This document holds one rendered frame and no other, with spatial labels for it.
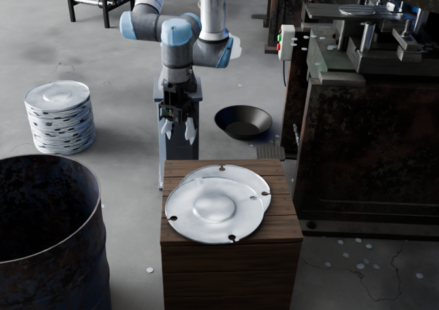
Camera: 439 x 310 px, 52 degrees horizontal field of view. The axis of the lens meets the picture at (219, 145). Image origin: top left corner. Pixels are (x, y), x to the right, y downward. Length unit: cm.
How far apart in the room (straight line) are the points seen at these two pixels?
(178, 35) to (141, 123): 133
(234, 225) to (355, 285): 57
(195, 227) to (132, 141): 108
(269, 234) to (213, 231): 16
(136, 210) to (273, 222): 73
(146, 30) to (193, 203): 52
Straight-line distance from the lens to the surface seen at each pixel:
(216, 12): 160
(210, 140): 229
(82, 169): 137
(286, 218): 136
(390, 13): 174
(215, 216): 132
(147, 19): 129
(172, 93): 122
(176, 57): 118
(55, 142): 223
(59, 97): 223
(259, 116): 243
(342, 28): 168
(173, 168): 152
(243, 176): 149
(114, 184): 204
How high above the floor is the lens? 127
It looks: 34 degrees down
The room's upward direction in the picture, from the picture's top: 2 degrees clockwise
